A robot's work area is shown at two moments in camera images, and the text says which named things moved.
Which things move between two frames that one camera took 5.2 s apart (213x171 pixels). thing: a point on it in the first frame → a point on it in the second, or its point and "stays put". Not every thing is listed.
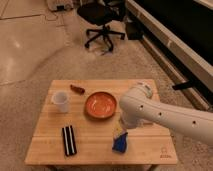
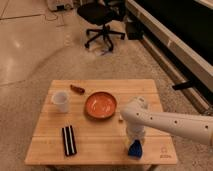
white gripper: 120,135 → 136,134
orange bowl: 100,105 stays put
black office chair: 101,13 stays put
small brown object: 79,90 stays put
